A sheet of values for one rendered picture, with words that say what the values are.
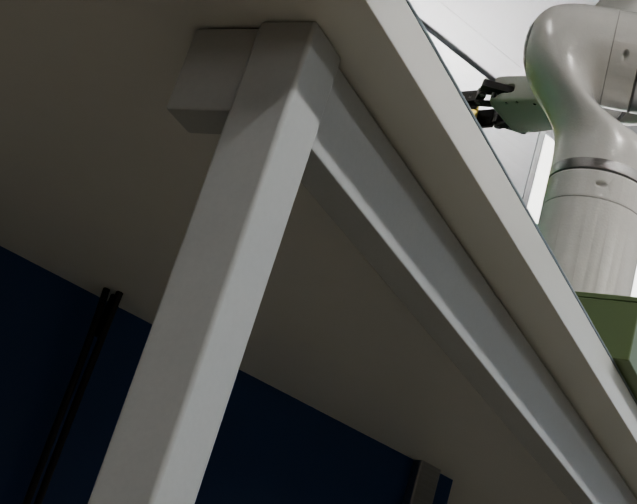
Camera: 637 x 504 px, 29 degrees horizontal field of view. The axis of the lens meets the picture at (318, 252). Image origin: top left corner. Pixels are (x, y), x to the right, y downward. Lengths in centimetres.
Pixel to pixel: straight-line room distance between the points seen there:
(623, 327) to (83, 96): 59
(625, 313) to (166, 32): 62
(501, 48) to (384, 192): 154
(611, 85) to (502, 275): 56
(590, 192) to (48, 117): 67
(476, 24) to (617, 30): 82
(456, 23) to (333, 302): 114
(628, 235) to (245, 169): 79
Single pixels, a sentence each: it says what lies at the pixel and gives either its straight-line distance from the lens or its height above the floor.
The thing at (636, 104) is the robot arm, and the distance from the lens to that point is 156.
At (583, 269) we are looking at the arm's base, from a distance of 141.
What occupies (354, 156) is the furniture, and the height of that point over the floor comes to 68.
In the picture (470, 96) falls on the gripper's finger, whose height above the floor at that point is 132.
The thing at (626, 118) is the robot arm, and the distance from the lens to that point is 189.
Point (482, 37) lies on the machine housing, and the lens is 232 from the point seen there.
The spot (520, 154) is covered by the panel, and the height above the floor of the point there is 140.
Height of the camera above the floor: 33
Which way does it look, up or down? 21 degrees up
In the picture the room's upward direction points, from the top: 18 degrees clockwise
